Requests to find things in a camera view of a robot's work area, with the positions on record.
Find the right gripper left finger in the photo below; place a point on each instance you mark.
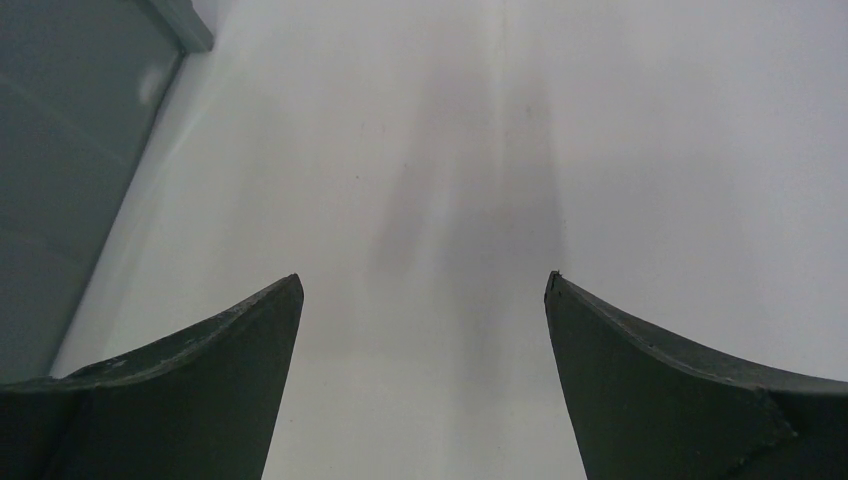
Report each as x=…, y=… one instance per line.
x=201, y=403

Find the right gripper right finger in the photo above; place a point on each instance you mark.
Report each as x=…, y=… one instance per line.
x=646, y=403

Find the grey plastic bin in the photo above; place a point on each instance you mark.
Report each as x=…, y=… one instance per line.
x=82, y=83

